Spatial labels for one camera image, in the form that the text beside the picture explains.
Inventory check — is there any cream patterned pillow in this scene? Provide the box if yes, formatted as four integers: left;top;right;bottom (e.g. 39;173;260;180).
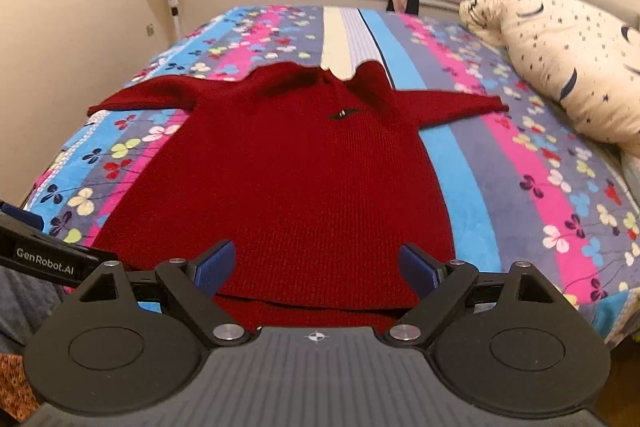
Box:
459;0;639;157

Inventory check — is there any dark chair back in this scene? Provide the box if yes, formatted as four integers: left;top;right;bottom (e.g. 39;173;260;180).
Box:
386;0;420;15

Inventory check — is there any dark red knit sweater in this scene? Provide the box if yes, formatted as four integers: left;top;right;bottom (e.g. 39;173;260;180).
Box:
94;62;503;329

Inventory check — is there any colourful floral striped blanket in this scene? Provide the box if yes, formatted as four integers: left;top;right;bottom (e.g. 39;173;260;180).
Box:
24;5;639;346

